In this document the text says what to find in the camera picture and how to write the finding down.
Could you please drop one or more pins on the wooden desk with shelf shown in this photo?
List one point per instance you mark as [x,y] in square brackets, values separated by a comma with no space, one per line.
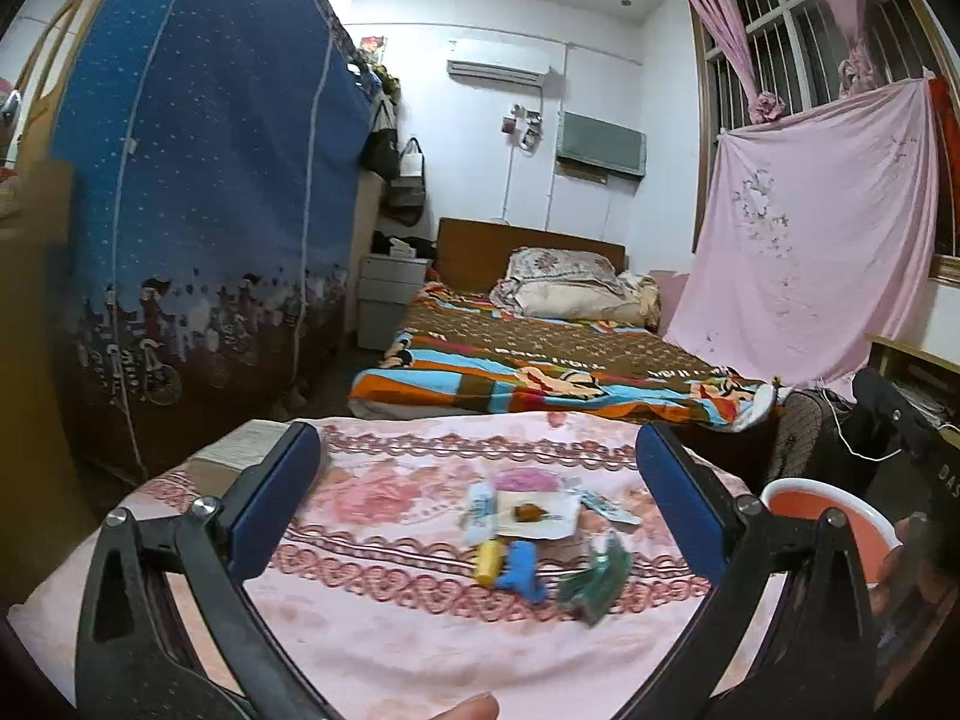
[928,382]

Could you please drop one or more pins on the person's left hand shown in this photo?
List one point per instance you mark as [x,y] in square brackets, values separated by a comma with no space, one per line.
[478,707]

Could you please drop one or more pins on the yellow small bottle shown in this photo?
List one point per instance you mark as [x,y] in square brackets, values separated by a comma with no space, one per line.
[488,562]

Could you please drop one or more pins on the grey covered wall unit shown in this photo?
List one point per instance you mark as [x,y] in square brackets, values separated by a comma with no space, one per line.
[603,145]

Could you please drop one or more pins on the light blue wet-wipe packet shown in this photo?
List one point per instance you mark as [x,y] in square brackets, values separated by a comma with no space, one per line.
[480,521]

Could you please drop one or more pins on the blue fabric wardrobe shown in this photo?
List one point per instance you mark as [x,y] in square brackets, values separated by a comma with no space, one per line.
[215,151]

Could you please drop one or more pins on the wooden shelf unit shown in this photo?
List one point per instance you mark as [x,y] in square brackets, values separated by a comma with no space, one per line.
[43,512]

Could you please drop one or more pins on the colourful cartoon bed blanket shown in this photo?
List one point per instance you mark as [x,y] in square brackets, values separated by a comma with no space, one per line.
[457,354]

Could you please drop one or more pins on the person's right hand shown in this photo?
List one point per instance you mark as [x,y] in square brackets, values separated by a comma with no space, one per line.
[910,566]

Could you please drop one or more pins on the white air conditioner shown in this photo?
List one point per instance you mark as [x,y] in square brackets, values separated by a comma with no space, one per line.
[498,62]

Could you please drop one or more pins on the white bedside drawer cabinet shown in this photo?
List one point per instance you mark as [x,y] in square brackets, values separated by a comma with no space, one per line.
[385,289]

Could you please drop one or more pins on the white paper packet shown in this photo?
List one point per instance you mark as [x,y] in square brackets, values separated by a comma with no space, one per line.
[560,523]

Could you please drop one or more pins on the pink hanging sheet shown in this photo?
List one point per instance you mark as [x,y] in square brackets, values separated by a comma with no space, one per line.
[818,234]

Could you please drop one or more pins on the green cigarette pack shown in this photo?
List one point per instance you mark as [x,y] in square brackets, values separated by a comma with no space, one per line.
[590,595]

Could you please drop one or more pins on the brown fruit pit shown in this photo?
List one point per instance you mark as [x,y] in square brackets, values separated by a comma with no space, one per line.
[528,513]

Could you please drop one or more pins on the blue plastic piece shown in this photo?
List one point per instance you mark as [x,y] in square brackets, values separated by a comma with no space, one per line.
[520,573]

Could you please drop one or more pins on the floral pillow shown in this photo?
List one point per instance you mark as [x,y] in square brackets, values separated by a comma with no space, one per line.
[563,284]

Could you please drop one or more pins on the black handbag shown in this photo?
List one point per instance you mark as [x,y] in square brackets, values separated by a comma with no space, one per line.
[380,151]

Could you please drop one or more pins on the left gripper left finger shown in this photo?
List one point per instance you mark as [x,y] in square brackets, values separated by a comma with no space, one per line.
[166,628]

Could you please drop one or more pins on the small blue-white sachet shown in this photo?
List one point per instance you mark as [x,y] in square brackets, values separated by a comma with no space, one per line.
[607,509]

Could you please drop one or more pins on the wooden headboard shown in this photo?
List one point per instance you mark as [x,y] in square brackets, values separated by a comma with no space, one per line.
[473,255]

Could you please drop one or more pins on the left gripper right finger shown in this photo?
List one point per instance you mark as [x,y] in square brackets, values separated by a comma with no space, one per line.
[786,630]

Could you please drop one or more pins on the pink tied curtain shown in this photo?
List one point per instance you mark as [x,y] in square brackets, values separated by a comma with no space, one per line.
[722,20]

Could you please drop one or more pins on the checked black suitcase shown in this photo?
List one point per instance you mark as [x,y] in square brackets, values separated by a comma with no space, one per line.
[808,444]

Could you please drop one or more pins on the beige tissue box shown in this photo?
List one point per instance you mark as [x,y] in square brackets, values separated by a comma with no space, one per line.
[246,445]

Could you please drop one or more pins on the pink floral quilt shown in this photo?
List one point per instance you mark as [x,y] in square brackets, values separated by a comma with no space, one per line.
[372,590]

